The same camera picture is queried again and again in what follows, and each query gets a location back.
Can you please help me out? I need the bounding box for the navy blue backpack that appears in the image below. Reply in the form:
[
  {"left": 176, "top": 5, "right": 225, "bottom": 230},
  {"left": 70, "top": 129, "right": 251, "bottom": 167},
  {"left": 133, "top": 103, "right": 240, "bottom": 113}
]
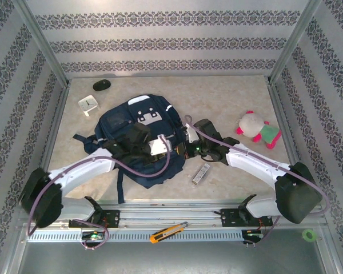
[{"left": 73, "top": 94, "right": 186, "bottom": 205}]

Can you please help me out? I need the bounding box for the white pink green plush toy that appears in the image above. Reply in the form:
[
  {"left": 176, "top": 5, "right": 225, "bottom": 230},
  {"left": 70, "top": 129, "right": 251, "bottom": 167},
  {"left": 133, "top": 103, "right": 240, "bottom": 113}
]
[{"left": 235, "top": 110, "right": 282, "bottom": 150}]

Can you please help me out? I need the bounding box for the small white desk clock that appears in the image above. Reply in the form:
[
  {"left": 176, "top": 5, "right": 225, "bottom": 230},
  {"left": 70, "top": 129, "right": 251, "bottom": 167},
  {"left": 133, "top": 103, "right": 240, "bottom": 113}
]
[{"left": 78, "top": 96, "right": 101, "bottom": 117}]

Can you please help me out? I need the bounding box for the black computer mouse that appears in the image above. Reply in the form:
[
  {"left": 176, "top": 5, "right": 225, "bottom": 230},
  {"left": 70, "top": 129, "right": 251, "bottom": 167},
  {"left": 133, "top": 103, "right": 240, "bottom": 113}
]
[{"left": 92, "top": 79, "right": 111, "bottom": 92}]

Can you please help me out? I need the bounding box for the orange utility knife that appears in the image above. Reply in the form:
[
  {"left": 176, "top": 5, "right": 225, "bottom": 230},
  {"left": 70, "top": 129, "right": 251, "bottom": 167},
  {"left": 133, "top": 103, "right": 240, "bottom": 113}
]
[{"left": 149, "top": 221, "right": 189, "bottom": 244}]

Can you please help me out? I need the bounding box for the left controller circuit board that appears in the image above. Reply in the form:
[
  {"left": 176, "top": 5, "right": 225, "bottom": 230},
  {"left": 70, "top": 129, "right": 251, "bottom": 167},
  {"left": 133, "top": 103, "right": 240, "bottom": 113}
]
[{"left": 81, "top": 231, "right": 105, "bottom": 241}]

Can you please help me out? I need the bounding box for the controller circuit board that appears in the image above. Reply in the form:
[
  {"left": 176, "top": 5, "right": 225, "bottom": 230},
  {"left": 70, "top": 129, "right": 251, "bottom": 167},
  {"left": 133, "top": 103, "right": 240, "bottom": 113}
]
[
  {"left": 81, "top": 231, "right": 105, "bottom": 241},
  {"left": 242, "top": 229, "right": 265, "bottom": 240}
]

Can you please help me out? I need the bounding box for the right controller circuit board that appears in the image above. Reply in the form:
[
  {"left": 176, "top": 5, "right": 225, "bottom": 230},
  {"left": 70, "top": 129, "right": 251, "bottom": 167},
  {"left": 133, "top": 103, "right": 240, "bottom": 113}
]
[{"left": 242, "top": 229, "right": 265, "bottom": 240}]

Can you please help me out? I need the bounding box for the grey sheet metal tray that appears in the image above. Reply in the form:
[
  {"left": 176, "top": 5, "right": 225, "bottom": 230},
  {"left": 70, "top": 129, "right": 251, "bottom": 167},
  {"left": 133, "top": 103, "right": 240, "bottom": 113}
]
[{"left": 5, "top": 224, "right": 341, "bottom": 274}]

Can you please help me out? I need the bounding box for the green tape roll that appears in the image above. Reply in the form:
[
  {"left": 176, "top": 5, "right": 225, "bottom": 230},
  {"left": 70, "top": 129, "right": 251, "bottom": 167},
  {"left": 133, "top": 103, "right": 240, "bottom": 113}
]
[{"left": 302, "top": 228, "right": 317, "bottom": 243}]

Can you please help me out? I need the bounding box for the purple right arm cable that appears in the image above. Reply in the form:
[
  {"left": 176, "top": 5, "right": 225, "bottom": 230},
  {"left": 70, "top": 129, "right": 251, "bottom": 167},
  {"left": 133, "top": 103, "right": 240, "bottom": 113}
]
[{"left": 184, "top": 114, "right": 331, "bottom": 249}]

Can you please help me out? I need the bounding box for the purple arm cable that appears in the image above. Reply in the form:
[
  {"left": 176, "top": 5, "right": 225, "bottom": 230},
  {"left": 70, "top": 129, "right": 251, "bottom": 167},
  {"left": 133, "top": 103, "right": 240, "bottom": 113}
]
[
  {"left": 27, "top": 134, "right": 173, "bottom": 251},
  {"left": 184, "top": 114, "right": 331, "bottom": 249}
]

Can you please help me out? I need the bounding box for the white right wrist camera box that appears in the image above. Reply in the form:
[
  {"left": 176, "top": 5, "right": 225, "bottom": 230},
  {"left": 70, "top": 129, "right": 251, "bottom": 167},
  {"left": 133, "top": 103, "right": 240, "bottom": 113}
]
[{"left": 185, "top": 125, "right": 200, "bottom": 145}]

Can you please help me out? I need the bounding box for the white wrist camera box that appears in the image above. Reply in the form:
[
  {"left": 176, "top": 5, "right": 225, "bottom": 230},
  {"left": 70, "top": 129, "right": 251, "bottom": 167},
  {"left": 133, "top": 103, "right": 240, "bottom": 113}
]
[
  {"left": 147, "top": 134, "right": 172, "bottom": 156},
  {"left": 185, "top": 125, "right": 200, "bottom": 145}
]

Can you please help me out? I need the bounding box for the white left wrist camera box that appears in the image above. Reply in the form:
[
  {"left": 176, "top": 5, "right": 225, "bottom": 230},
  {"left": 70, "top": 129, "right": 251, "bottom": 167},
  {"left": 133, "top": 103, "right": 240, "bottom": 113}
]
[{"left": 147, "top": 134, "right": 172, "bottom": 156}]

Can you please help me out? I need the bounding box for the aluminium mounting rail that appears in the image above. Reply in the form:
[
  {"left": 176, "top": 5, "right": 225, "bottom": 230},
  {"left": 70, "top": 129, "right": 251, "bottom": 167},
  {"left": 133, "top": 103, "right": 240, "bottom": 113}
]
[{"left": 17, "top": 199, "right": 326, "bottom": 231}]

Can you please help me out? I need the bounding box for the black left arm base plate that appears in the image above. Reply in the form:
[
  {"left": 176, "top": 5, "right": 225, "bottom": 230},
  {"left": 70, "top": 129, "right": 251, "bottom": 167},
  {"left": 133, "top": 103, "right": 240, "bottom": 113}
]
[{"left": 68, "top": 209, "right": 121, "bottom": 229}]

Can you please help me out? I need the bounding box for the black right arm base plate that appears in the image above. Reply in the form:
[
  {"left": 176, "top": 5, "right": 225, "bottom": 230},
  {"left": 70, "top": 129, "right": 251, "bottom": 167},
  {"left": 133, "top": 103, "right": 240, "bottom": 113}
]
[{"left": 214, "top": 208, "right": 274, "bottom": 228}]

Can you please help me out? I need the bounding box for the aluminium side rail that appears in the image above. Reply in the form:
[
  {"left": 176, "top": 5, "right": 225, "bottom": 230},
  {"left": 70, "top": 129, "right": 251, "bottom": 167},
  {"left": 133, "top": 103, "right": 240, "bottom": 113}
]
[
  {"left": 267, "top": 82, "right": 315, "bottom": 206},
  {"left": 28, "top": 84, "right": 71, "bottom": 208}
]

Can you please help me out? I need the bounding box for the slotted grey cable duct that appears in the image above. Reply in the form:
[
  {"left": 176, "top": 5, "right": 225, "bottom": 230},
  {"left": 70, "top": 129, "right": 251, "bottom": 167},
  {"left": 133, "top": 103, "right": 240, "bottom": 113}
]
[{"left": 27, "top": 230, "right": 244, "bottom": 243}]

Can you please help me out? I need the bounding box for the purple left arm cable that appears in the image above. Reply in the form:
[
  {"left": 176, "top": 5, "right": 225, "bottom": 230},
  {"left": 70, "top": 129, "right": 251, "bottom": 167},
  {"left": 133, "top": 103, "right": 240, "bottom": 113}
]
[{"left": 27, "top": 134, "right": 173, "bottom": 251}]

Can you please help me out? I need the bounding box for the aluminium frame post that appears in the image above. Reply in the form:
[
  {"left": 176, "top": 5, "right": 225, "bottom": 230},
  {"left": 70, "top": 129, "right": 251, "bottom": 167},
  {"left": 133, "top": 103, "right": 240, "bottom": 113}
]
[
  {"left": 267, "top": 0, "right": 322, "bottom": 85},
  {"left": 13, "top": 0, "right": 71, "bottom": 86}
]

